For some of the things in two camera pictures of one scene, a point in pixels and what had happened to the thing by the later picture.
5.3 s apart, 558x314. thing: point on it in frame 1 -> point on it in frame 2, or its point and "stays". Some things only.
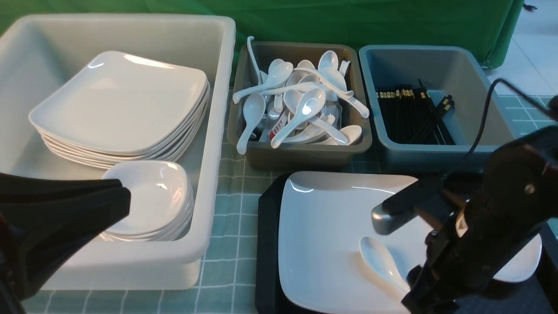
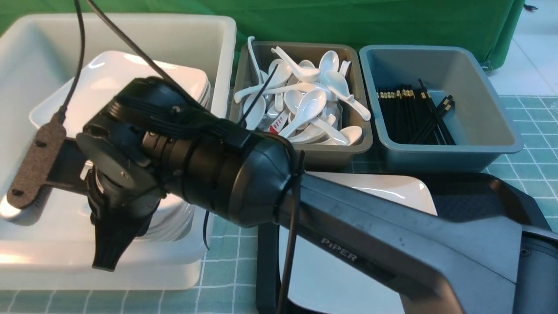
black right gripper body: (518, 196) -> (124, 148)
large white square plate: (331, 261) stays
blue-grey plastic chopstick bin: (426, 104) stays
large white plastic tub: (39, 53) stays
